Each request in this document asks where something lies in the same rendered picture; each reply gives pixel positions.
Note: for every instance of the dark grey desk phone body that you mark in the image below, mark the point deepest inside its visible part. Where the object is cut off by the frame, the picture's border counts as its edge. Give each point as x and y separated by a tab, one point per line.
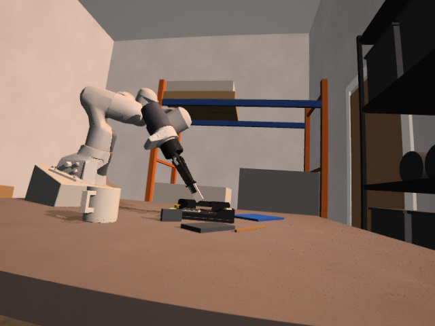
216	215

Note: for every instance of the beige mug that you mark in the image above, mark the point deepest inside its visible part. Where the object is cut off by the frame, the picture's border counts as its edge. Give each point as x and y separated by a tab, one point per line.
103	204

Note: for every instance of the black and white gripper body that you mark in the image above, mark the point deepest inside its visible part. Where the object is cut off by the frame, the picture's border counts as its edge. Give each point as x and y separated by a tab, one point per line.
171	148

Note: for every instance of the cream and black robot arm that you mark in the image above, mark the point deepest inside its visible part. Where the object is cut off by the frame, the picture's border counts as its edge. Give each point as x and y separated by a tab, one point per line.
90	163

